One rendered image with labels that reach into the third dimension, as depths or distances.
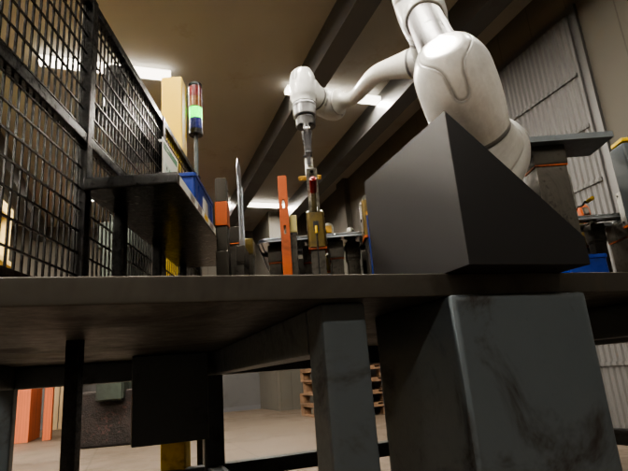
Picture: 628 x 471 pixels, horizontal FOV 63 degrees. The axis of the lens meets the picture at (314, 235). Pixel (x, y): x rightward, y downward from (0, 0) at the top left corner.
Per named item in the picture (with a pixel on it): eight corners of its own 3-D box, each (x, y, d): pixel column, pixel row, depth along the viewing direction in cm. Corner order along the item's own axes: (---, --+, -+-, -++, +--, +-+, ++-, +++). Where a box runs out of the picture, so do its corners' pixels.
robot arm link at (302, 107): (316, 109, 201) (317, 123, 199) (292, 111, 201) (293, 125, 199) (316, 97, 192) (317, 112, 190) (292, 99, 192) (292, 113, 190)
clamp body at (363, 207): (390, 320, 160) (377, 206, 170) (395, 315, 149) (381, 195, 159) (369, 321, 160) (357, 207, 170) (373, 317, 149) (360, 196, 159)
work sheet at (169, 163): (178, 231, 205) (178, 160, 214) (162, 214, 184) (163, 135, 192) (173, 232, 205) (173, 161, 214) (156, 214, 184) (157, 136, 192)
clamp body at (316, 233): (334, 324, 162) (324, 217, 171) (335, 321, 152) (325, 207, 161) (313, 326, 161) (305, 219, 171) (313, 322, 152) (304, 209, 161)
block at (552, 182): (582, 298, 147) (551, 154, 159) (597, 293, 139) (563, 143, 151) (549, 301, 147) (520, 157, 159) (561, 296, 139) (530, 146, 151)
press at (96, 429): (159, 434, 631) (160, 192, 714) (166, 441, 539) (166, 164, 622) (82, 442, 600) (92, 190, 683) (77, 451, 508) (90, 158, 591)
